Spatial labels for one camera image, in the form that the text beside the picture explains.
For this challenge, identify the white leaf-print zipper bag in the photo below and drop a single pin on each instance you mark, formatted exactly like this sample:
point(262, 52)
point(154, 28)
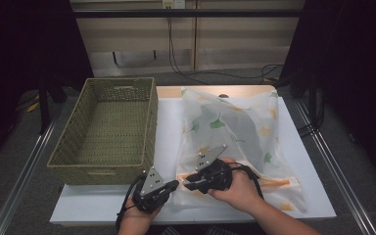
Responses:
point(274, 169)

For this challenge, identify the yellow floor tape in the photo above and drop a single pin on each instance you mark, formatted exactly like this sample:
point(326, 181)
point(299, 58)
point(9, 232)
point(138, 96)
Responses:
point(32, 107)

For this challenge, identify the person's right hand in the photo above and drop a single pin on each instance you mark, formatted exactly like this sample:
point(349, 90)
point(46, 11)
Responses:
point(241, 192)

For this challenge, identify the person's left hand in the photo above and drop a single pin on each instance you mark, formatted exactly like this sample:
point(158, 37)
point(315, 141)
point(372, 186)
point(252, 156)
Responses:
point(140, 217)

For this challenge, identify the white wall outlet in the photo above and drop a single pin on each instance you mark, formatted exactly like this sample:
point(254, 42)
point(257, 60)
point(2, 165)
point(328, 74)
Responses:
point(173, 3)

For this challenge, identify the black metal stand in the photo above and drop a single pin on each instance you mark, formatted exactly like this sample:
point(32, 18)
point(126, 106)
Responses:
point(44, 104)
point(313, 104)

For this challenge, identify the person's striped clothing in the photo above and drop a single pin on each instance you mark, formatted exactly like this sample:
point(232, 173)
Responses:
point(173, 231)

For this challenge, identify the white table cover sheet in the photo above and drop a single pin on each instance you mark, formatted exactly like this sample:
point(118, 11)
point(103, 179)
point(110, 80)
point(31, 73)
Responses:
point(316, 196)

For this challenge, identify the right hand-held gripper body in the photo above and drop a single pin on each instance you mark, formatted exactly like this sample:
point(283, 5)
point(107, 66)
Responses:
point(217, 176)

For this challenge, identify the metal floor rail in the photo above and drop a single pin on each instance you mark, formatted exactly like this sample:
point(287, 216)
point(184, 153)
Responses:
point(339, 176)
point(23, 182)

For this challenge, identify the black curtain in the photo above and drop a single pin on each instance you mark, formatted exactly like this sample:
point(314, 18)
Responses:
point(355, 65)
point(19, 49)

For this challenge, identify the dark cloth garment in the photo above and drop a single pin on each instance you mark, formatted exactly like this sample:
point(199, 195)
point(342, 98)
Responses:
point(241, 130)

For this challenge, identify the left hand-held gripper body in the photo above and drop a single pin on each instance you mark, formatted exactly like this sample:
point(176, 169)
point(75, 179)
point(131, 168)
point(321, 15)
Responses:
point(150, 196)

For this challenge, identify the green woven basket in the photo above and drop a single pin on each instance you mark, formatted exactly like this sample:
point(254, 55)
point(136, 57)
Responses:
point(111, 130)

